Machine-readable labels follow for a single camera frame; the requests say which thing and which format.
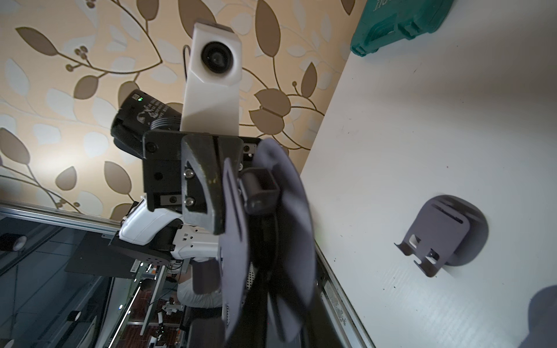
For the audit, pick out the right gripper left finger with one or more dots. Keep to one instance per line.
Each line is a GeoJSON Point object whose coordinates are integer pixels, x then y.
{"type": "Point", "coordinates": [251, 329]}

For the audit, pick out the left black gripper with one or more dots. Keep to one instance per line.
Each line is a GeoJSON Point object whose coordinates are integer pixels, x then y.
{"type": "Point", "coordinates": [184, 172]}

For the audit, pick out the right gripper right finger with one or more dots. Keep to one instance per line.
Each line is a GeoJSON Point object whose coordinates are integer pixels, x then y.
{"type": "Point", "coordinates": [318, 330]}

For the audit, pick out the grey phone stand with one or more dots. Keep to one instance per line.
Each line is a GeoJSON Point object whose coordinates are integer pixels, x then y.
{"type": "Point", "coordinates": [542, 319]}
{"type": "Point", "coordinates": [447, 231]}
{"type": "Point", "coordinates": [268, 234]}

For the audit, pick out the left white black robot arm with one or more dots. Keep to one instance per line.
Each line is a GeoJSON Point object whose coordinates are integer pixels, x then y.
{"type": "Point", "coordinates": [181, 215]}

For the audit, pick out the green plastic tool case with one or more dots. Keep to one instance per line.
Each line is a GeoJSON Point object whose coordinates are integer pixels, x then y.
{"type": "Point", "coordinates": [384, 22]}

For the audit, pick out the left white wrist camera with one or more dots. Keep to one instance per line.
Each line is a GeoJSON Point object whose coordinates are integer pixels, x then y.
{"type": "Point", "coordinates": [214, 73]}

